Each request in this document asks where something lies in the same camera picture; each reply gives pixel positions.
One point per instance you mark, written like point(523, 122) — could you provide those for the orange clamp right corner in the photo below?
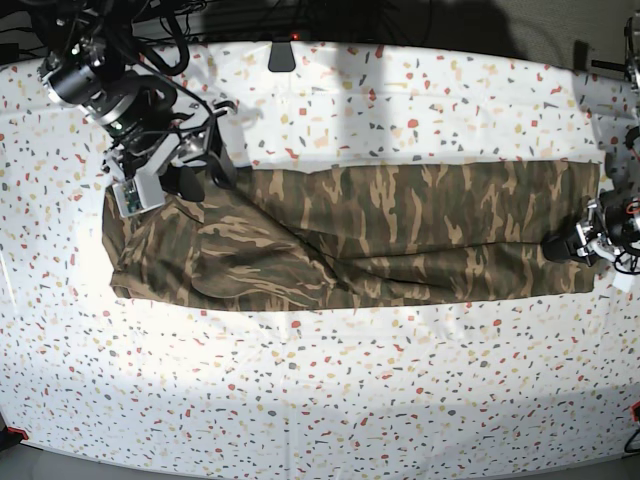
point(635, 410)

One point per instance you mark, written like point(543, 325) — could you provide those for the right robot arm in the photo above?
point(117, 61)

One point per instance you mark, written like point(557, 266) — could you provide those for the orange clamp corner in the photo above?
point(15, 434)
point(635, 410)

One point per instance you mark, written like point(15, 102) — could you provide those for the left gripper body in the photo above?
point(609, 230)

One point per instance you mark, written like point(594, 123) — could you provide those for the black stand right background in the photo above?
point(617, 62)

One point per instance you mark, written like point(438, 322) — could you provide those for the orange clamp left corner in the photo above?
point(15, 434)

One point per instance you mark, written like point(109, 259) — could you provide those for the camouflage T-shirt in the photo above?
point(356, 237)

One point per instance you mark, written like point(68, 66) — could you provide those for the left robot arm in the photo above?
point(612, 111)

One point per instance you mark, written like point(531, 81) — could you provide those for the terrazzo pattern table cloth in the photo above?
point(437, 392)

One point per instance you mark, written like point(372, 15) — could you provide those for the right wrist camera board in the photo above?
point(139, 194)

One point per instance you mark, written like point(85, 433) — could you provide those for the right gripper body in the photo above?
point(149, 135)

